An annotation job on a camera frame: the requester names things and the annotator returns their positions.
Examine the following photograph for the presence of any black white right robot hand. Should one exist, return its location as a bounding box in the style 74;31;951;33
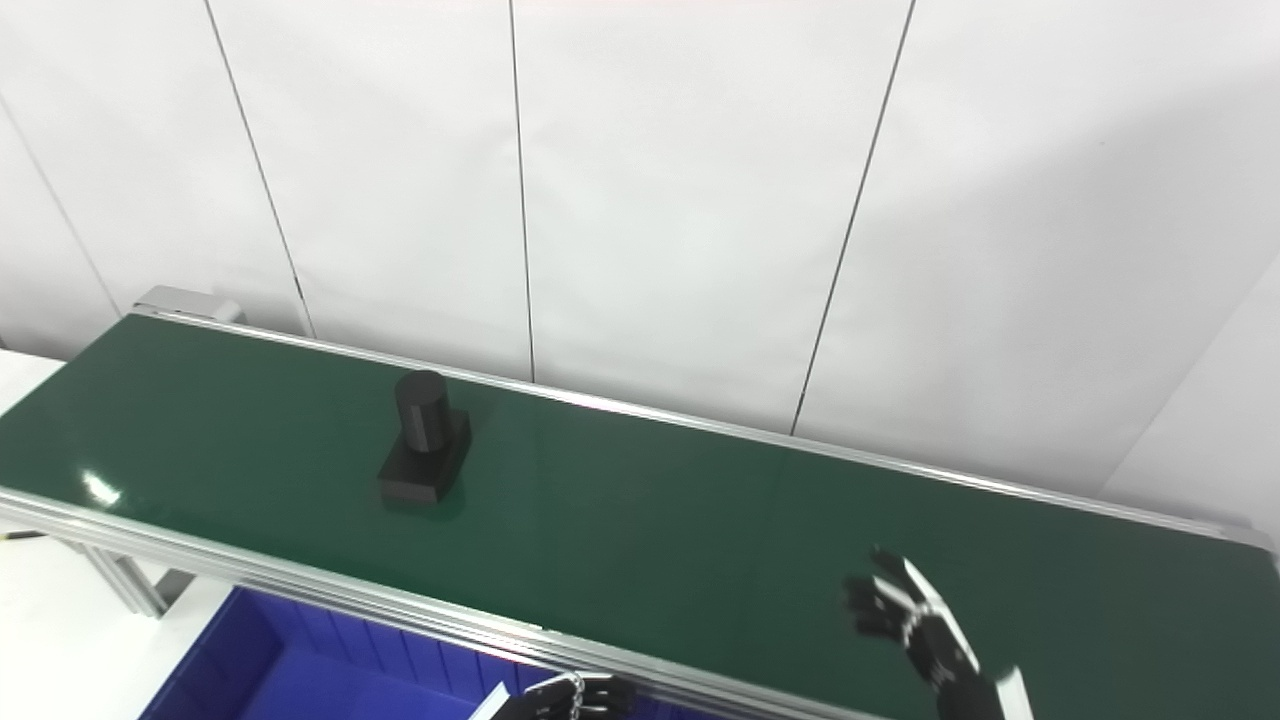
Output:
845;548;1037;720

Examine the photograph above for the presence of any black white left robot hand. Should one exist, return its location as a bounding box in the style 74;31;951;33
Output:
470;672;637;720

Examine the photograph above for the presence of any black cylinder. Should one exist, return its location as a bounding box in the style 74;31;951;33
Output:
377;370;473;508

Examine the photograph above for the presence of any blue plastic bin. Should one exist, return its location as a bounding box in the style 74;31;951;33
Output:
140;585;721;720

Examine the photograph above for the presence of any aluminium conveyor leg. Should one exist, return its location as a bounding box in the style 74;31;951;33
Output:
60;540;197;619

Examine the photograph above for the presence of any green conveyor belt aluminium frame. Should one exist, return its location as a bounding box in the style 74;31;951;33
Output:
0;285;1280;720

